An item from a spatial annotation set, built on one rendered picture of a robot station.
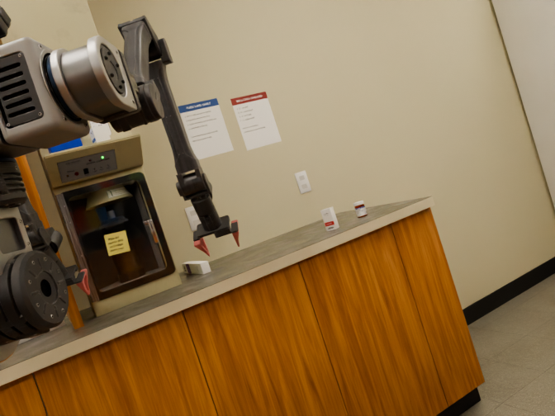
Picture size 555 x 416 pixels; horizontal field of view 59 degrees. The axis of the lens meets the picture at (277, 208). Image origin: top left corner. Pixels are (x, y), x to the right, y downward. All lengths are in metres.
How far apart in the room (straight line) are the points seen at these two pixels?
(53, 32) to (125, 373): 1.21
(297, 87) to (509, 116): 1.67
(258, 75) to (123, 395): 1.72
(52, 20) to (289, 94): 1.25
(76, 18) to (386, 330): 1.65
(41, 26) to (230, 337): 1.27
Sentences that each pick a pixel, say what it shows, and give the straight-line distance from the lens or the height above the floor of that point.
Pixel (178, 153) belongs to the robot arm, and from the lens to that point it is 1.38.
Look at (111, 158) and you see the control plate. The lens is 1.82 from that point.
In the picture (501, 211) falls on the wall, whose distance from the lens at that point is 3.60.
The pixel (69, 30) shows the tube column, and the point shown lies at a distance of 2.02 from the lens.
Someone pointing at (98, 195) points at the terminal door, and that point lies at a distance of 1.85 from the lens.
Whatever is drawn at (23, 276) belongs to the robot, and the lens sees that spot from 0.91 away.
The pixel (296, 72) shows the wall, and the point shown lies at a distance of 2.78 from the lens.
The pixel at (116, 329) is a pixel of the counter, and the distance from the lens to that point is 1.56.
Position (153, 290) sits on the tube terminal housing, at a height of 0.96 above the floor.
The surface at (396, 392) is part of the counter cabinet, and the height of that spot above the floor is 0.28.
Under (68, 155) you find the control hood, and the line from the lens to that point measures 1.77.
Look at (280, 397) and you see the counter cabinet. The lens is 1.80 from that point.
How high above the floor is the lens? 1.17
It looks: 2 degrees down
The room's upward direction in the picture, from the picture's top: 18 degrees counter-clockwise
